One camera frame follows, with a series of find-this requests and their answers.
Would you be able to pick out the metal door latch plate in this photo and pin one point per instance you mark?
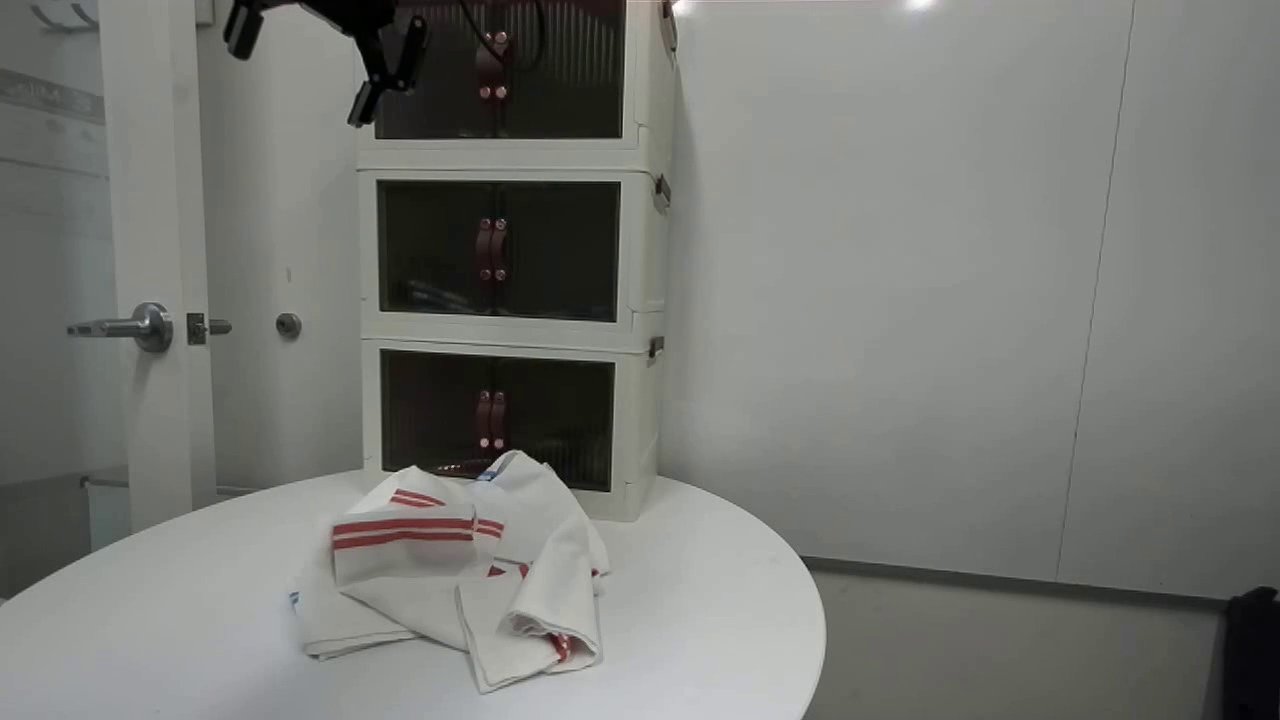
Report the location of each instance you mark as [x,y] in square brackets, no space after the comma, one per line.
[199,328]

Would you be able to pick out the white room door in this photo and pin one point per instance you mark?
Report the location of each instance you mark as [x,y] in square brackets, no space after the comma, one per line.
[144,202]

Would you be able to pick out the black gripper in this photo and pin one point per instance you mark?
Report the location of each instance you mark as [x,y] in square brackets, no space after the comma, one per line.
[335,11]

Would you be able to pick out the white plastic cabinet section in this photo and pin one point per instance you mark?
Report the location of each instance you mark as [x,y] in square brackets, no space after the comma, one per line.
[634,425]
[641,255]
[647,80]

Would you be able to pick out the round metal knob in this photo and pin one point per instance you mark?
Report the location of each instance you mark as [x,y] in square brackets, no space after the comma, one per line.
[291,324]

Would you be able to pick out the white towel red stripes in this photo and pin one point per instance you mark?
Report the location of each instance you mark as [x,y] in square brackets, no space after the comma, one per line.
[401,534]

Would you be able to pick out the brown cabinet side latch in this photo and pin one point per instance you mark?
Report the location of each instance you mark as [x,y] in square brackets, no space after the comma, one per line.
[661,190]
[666,5]
[654,350]

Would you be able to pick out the black object on floor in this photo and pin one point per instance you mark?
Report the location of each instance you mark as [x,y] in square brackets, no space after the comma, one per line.
[1255,662]

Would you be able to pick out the white towel blue stripes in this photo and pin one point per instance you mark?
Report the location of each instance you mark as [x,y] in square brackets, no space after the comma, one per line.
[324,624]

